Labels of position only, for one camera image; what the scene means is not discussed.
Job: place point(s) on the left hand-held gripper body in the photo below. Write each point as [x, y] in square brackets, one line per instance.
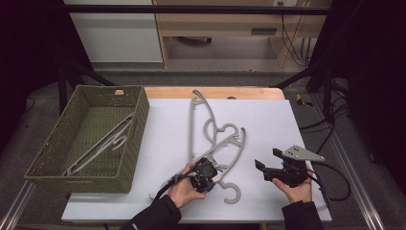
[204, 174]

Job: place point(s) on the person's right hand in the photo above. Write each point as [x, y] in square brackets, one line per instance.
[300, 193]

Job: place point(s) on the white cabinet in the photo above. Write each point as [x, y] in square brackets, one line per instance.
[118, 35]

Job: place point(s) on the yellow and black tool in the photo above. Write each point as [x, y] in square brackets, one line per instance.
[300, 100]

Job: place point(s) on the black metal stand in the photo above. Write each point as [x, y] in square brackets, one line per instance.
[62, 92]
[327, 96]

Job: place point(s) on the black horizontal frame bar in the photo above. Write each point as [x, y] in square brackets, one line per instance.
[191, 9]

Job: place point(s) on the aluminium rail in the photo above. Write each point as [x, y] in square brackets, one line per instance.
[357, 188]
[16, 207]

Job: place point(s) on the white sheet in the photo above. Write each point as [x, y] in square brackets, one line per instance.
[271, 121]

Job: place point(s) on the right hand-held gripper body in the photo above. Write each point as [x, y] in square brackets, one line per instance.
[298, 153]

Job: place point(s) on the person's left hand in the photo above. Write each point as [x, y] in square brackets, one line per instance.
[183, 191]

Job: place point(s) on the wooden desk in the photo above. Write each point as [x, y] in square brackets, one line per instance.
[223, 22]

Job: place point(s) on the green woven basket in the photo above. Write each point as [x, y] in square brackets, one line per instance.
[92, 121]

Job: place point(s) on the dark curtain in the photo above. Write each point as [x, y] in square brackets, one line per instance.
[28, 41]
[376, 64]

